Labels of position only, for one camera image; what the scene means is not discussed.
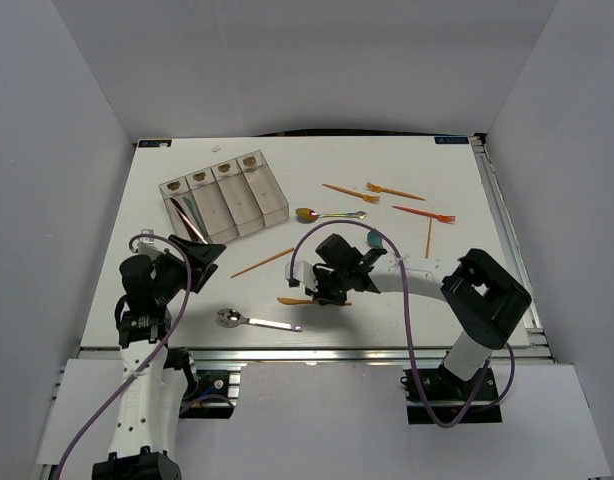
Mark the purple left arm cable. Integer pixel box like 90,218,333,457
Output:
54,233,236,480

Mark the silver metal spoon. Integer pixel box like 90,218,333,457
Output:
216,308,302,332

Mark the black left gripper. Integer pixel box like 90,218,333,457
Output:
153,234,225,304

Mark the teal plastic knife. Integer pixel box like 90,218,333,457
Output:
183,197,205,235

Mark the clear four-compartment organizer tray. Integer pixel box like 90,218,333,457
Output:
159,150,290,244

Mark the dark iridescent metal knife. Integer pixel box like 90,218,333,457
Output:
171,198,205,243

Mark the orange plastic chopstick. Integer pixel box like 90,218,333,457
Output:
230,247,295,279
425,217,434,259

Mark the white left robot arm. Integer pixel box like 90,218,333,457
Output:
91,235,226,479

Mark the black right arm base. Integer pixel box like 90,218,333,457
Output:
400,367,503,425

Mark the orange plastic fork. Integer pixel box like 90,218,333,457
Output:
322,183,380,205
366,182,425,201
393,205,456,224

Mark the teal plastic spoon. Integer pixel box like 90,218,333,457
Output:
367,230,383,249

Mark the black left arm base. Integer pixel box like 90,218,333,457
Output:
179,350,244,420

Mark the iridescent ornate metal spoon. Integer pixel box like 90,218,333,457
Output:
295,207,367,224

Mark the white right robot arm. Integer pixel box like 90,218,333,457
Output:
293,234,532,399

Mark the blue label sticker right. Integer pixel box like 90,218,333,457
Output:
434,136,470,145

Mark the orange plastic knife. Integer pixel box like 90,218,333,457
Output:
277,297,352,306

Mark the blue label sticker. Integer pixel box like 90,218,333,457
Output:
434,136,470,145
137,139,172,148

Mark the blue label sticker left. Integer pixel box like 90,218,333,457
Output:
137,139,172,148

